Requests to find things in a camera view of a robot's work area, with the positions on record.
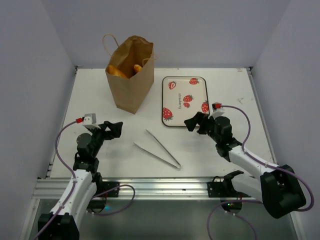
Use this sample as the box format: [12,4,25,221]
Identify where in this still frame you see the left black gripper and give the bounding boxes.
[87,120,122,157]

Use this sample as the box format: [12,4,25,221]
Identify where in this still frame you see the metal tongs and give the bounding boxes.
[133,129,182,170]

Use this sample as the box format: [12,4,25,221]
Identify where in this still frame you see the orange fake bread loaf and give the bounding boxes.
[133,64,142,73]

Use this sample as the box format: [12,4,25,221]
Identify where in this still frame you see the brown paper bag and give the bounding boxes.
[105,35,157,114]

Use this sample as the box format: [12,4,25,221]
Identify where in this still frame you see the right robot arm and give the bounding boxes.
[184,112,306,219]

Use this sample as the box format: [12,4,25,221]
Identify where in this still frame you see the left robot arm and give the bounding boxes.
[34,116,123,240]

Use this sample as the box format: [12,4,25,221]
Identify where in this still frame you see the strawberry print tray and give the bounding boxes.
[162,76,210,128]

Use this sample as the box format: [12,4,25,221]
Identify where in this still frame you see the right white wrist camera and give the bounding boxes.
[209,102,225,119]

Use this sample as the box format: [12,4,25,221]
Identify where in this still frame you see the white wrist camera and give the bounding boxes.
[75,113,99,130]
[209,102,225,119]

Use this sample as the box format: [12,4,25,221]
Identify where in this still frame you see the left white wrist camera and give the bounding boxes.
[75,113,99,130]

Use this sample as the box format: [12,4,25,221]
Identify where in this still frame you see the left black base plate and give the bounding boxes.
[93,181,120,198]

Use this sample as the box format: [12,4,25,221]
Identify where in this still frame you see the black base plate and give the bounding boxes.
[93,181,120,198]
[206,176,250,198]

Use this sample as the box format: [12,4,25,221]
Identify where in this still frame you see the aluminium mounting rail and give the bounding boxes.
[32,176,293,200]

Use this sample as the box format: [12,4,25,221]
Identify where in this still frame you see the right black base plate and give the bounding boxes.
[206,176,250,198]

